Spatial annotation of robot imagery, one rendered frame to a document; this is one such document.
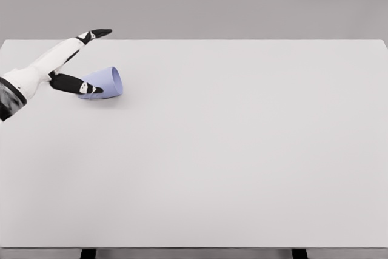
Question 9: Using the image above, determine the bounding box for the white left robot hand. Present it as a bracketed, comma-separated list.
[28, 29, 113, 95]

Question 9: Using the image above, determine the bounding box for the lavender cup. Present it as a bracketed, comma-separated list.
[76, 66, 124, 102]

